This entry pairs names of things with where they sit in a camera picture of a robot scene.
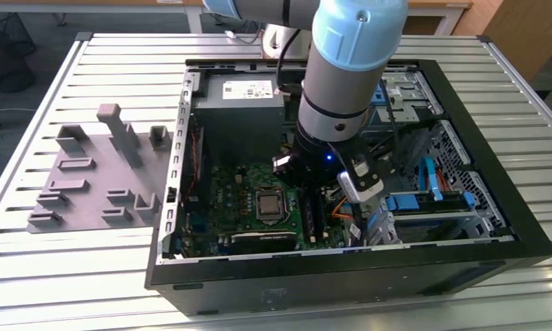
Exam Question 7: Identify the wooden cabinet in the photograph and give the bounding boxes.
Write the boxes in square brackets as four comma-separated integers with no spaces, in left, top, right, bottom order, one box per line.
[450,0,552,83]

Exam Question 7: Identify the black camera bracket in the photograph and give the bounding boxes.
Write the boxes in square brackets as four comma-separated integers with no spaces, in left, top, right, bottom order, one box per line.
[347,153,382,194]

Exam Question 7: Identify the orange wire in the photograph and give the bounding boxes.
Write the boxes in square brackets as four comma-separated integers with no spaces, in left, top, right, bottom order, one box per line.
[331,202,353,220]

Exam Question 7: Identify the silver CPU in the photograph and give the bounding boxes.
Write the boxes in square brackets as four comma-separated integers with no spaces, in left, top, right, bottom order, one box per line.
[258,194,283,214]

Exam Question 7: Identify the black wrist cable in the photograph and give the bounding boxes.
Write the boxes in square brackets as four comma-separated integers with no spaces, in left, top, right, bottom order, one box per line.
[275,29,305,104]

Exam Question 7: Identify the wooden desk white legs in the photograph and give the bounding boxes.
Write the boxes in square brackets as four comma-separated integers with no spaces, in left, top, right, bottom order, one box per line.
[407,0,474,36]

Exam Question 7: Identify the grey metal drive cage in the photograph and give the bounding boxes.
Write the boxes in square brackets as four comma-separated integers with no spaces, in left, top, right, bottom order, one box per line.
[367,67,446,146]

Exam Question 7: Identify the black graphics card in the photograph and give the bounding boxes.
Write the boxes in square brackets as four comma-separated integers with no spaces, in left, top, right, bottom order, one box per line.
[230,231,301,256]

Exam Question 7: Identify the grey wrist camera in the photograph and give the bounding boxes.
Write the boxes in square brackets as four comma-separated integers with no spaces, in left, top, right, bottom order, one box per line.
[338,154,386,203]

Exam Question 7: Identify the black cable bundle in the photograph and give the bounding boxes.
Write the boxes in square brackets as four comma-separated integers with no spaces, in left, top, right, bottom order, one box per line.
[394,120,437,141]

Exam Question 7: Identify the black mesh waste basket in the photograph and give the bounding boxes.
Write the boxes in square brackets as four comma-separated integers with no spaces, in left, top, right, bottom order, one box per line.
[0,12,38,94]

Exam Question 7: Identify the grey power supply unit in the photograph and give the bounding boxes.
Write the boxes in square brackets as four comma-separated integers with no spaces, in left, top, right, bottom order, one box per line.
[191,74,305,165]

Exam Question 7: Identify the hard disk in blue carrier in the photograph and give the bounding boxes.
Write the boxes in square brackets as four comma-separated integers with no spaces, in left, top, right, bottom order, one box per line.
[385,191,479,213]

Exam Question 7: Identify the blue plastic bracket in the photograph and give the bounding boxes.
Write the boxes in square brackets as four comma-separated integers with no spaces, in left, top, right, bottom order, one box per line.
[366,208,391,246]

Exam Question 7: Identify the grey parts rack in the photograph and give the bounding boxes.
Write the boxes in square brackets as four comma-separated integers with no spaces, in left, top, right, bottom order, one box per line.
[26,102,174,234]

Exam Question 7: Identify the black PC case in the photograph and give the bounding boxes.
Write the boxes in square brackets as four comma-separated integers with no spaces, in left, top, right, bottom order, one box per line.
[145,58,552,317]

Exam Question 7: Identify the metal socket cover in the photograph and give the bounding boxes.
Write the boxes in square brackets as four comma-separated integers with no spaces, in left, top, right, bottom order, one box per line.
[254,185,290,225]

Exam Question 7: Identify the blue flat data cable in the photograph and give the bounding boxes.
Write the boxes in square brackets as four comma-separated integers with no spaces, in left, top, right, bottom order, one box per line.
[418,157,446,203]

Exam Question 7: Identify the green motherboard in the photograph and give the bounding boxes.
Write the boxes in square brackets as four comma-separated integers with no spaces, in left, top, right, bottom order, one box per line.
[183,161,351,258]

